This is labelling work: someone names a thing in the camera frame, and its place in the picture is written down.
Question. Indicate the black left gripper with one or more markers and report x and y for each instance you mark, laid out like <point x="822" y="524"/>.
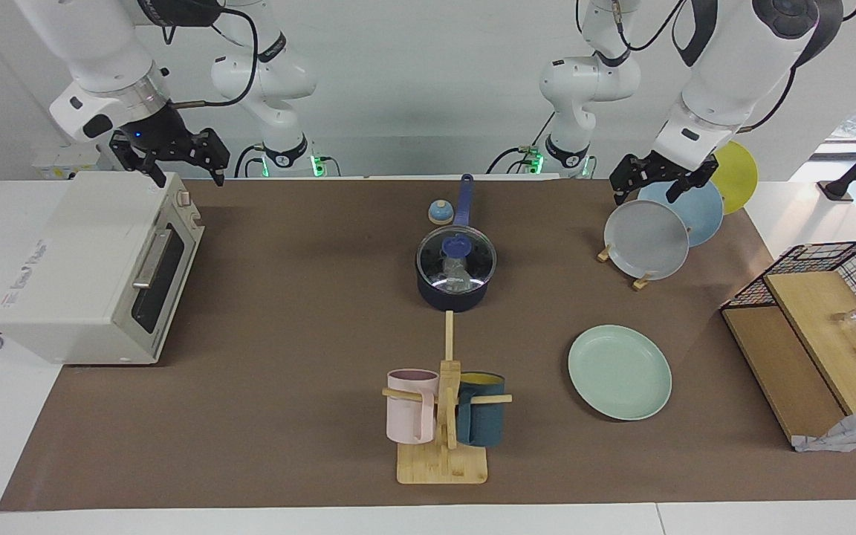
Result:
<point x="669" y="165"/>

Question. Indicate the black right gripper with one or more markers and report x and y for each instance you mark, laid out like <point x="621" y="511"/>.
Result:
<point x="164" y="137"/>

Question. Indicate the glass lid with blue knob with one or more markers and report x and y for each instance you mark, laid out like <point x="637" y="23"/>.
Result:
<point x="472" y="260"/>

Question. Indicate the white vermicelli bundle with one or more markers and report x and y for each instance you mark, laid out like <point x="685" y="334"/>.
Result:
<point x="456" y="273"/>

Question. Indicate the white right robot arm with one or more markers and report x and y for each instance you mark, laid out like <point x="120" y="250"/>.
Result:
<point x="93" y="44"/>

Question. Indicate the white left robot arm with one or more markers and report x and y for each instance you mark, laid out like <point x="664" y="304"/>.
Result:
<point x="733" y="67"/>

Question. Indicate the grey plate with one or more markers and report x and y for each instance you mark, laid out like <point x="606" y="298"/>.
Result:
<point x="645" y="239"/>

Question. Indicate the light blue plate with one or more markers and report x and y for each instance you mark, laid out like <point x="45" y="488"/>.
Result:
<point x="699" y="215"/>

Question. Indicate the yellow plate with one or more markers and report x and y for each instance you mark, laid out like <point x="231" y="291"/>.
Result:
<point x="738" y="178"/>

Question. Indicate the wooden plate rack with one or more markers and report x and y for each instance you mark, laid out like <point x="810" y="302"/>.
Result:
<point x="640" y="283"/>

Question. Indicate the light green plate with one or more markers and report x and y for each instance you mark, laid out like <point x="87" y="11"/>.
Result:
<point x="620" y="371"/>

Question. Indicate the white power strip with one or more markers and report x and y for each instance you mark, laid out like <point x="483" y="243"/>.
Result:
<point x="64" y="160"/>

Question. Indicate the cream toaster oven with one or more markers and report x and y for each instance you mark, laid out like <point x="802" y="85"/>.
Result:
<point x="71" y="267"/>

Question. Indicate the brown table mat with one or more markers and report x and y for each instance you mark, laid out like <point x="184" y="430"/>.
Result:
<point x="287" y="334"/>

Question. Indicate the small blue round cap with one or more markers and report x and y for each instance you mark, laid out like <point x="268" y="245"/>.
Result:
<point x="440" y="213"/>

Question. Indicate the brown cork board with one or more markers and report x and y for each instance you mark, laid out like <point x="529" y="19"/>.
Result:
<point x="777" y="371"/>

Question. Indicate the dark teal mug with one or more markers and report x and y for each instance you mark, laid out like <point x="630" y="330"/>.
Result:
<point x="481" y="420"/>

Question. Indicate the grey white plastic bag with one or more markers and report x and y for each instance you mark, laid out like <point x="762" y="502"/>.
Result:
<point x="855" y="431"/>

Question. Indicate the pink mug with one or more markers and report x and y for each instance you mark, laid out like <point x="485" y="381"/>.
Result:
<point x="407" y="412"/>

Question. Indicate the wooden mug tree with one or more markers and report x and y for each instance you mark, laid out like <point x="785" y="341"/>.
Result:
<point x="443" y="464"/>

